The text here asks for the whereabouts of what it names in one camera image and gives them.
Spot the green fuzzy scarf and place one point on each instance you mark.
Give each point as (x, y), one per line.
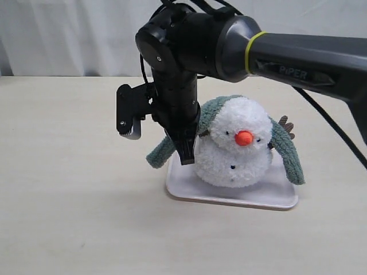
(286, 149)

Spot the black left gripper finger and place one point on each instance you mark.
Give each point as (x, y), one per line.
(177, 139)

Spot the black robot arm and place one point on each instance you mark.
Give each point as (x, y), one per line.
(179, 44)

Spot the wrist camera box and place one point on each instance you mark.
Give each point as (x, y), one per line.
(132, 106)

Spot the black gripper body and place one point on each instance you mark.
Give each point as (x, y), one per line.
(175, 101)

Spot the white curtain backdrop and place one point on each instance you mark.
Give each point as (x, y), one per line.
(97, 38)

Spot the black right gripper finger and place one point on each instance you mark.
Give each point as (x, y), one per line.
(191, 134)

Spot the white square tray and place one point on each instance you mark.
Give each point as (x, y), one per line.
(273, 192)

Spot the white plush snowman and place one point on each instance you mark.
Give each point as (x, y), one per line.
(238, 149)

